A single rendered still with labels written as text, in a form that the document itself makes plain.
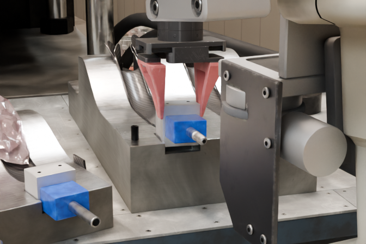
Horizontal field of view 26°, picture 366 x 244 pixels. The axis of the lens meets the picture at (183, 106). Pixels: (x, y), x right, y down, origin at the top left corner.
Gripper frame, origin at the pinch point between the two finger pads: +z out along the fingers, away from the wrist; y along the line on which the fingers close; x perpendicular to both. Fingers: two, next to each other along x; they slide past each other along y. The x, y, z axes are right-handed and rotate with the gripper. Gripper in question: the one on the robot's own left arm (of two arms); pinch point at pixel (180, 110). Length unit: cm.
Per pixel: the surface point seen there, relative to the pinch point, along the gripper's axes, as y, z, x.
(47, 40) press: 1, 4, -131
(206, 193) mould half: -3.2, 10.9, 0.9
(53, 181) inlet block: 17.1, 6.1, 6.3
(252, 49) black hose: -32, -1, -55
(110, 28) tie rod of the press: -6, -4, -73
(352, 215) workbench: -20.9, 13.6, 7.5
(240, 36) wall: -142, 28, -353
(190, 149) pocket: -2.4, 5.9, -3.1
